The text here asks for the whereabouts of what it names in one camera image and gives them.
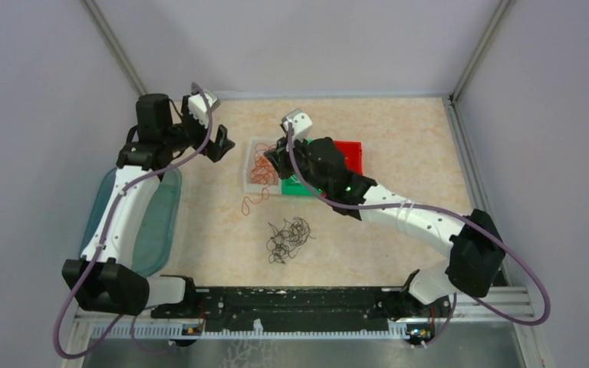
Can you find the aluminium frame post right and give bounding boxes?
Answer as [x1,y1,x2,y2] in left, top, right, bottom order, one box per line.
[450,0,515,105]

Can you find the aluminium frame post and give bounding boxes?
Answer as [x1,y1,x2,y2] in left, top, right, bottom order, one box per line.
[80,0,148,96]
[450,0,515,105]

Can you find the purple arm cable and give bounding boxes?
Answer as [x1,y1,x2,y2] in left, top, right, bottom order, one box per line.
[52,82,214,360]
[285,121,551,327]

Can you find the teal plastic container lid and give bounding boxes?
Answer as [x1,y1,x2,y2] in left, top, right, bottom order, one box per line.
[80,169,182,277]

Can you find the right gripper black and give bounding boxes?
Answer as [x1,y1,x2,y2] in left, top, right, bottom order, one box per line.
[265,131,331,196]

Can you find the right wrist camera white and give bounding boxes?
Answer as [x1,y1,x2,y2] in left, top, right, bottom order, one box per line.
[281,109,313,140]

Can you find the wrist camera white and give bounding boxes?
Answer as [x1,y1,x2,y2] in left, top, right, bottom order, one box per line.
[281,109,313,140]
[186,89,220,129]

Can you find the aluminium frame post left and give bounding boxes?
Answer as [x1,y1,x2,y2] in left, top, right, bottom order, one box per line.
[80,0,148,96]

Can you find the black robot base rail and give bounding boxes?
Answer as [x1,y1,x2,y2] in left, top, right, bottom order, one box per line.
[150,287,450,333]

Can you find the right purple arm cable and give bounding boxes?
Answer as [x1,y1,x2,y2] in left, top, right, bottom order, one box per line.
[285,121,551,327]

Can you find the green plastic bin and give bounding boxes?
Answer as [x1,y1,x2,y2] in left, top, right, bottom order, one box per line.
[273,136,312,196]

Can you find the orange cable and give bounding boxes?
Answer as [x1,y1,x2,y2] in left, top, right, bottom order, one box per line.
[241,186,271,217]
[248,143,281,186]

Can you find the red plastic bin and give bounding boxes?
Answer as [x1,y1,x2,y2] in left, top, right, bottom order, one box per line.
[334,140,363,175]

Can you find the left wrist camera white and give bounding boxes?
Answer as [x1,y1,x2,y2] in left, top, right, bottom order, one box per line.
[186,89,220,129]

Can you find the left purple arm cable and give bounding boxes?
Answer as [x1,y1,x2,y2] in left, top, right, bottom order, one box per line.
[52,82,214,360]

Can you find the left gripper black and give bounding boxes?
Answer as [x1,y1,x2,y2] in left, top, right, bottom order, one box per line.
[163,95,235,162]

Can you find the white plastic bin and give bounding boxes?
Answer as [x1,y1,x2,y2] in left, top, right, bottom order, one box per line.
[242,137,282,196]

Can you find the cable pile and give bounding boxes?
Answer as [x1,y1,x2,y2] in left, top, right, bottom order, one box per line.
[265,217,317,265]

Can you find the white slotted cable duct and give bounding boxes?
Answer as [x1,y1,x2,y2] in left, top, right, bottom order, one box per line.
[90,320,413,341]

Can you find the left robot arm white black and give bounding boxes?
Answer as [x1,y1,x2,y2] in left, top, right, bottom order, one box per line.
[62,90,235,317]

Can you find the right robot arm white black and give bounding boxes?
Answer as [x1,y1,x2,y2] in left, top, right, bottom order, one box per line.
[264,137,505,316]

